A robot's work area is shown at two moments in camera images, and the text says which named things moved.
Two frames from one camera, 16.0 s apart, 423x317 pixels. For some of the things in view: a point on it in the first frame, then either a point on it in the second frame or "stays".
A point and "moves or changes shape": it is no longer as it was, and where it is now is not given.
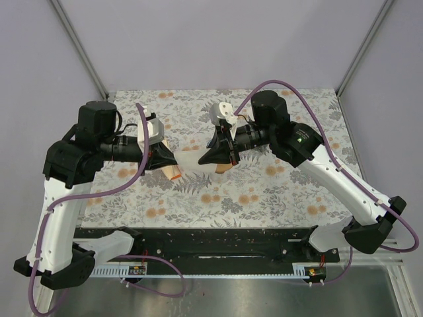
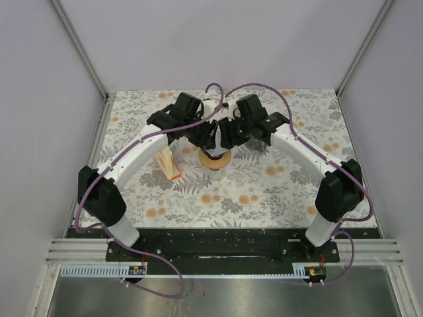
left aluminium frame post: x=80 y=48 stays
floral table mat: x=259 y=191 stays
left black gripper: x=159 y=156 to x=207 y=139
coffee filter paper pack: x=172 y=172 stays
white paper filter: x=188 y=161 moves or changes shape
